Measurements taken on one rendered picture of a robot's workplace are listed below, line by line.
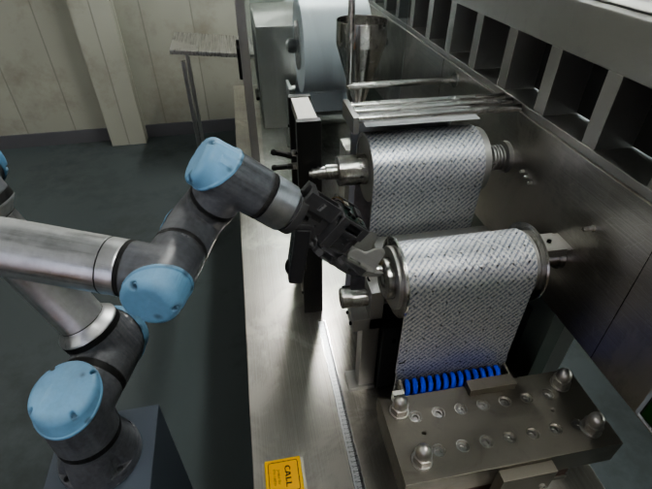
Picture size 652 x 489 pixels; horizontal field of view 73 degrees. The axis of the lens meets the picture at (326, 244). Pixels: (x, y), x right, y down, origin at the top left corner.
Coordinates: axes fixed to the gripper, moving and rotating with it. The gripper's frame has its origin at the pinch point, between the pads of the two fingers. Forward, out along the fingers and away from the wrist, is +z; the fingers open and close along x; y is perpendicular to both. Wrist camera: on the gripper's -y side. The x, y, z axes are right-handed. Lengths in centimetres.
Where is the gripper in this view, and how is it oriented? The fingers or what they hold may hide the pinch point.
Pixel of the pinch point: (372, 270)
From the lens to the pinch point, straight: 78.4
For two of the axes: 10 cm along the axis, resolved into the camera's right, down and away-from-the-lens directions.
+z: 7.6, 4.2, 5.0
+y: 6.3, -6.8, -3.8
